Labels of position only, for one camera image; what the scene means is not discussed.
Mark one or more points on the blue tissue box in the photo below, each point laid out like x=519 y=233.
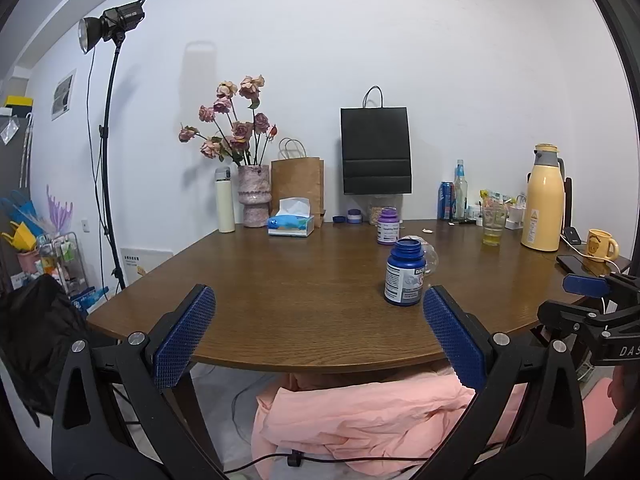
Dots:
x=291 y=224

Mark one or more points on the white board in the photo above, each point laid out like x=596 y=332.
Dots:
x=145 y=265

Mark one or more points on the black smartphone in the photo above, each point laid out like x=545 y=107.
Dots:
x=577 y=264

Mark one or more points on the yellow thermos jug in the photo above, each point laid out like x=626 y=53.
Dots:
x=542 y=205

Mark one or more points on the small purple jar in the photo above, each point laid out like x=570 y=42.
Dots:
x=354 y=216

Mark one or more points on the yellow mug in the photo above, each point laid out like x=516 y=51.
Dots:
x=599 y=245

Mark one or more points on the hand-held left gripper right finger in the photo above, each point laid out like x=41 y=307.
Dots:
x=454 y=344

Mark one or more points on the blue plastic hangers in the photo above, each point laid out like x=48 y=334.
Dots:
x=17 y=207

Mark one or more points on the purple plastic hangers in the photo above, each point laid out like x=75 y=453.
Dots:
x=59 y=210

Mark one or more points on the brown paper bag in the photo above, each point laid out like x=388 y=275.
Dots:
x=297 y=180

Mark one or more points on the pile of snack packets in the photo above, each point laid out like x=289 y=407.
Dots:
x=500 y=200

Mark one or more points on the black studio light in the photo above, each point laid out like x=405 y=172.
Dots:
x=112 y=20

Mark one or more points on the clear jar of nuts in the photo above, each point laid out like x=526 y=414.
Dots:
x=374 y=212

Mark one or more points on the black jacket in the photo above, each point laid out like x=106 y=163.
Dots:
x=35 y=340

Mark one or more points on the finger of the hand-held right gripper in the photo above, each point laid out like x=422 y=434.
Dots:
x=585 y=285
x=570 y=315

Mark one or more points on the blue pill bottle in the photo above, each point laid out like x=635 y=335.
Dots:
x=404 y=277

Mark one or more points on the black paper bag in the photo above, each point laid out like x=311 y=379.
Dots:
x=376 y=150

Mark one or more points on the dried pink flowers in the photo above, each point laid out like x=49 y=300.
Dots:
x=235 y=125

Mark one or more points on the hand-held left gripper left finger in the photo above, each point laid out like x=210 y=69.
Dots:
x=184 y=341

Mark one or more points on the blue drink can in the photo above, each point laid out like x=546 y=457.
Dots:
x=445 y=201

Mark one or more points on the wall poster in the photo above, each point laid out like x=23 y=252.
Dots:
x=63 y=95

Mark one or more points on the pink speckled vase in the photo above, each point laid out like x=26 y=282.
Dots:
x=254 y=195

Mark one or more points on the drinking glass with yellow liquid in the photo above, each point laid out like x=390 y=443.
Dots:
x=494 y=230

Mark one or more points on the white thermos bottle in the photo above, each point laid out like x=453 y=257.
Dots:
x=225 y=205

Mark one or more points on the clear glass bottle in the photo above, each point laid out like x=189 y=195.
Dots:
x=460 y=195

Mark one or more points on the yellow and black box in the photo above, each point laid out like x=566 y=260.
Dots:
x=17 y=101

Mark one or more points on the purple pill bottle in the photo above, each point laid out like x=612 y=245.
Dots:
x=388 y=227

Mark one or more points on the pink cloth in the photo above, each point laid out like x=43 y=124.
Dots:
x=350 y=410

